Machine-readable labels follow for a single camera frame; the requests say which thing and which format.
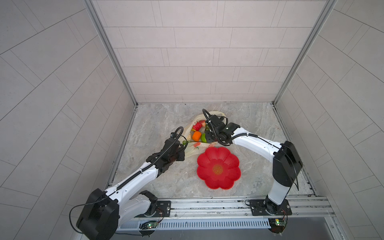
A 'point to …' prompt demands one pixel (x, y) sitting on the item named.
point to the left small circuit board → (148, 225)
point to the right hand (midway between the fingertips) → (207, 136)
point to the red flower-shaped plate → (218, 168)
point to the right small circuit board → (277, 225)
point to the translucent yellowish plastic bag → (194, 147)
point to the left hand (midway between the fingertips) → (185, 149)
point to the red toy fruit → (197, 126)
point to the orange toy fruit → (196, 136)
